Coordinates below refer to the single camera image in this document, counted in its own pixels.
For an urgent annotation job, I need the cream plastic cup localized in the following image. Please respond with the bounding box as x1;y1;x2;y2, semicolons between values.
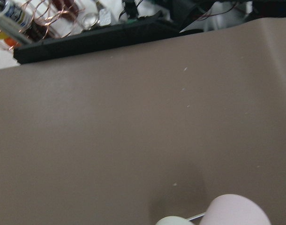
155;216;195;225

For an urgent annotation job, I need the pink plastic cup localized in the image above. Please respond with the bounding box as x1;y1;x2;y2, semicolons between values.
200;194;271;225

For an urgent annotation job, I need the black tool stand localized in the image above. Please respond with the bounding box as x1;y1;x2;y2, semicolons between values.
13;12;203;64

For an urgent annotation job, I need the white wire cup rack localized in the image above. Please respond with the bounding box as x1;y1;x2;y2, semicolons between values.
187;212;206;221

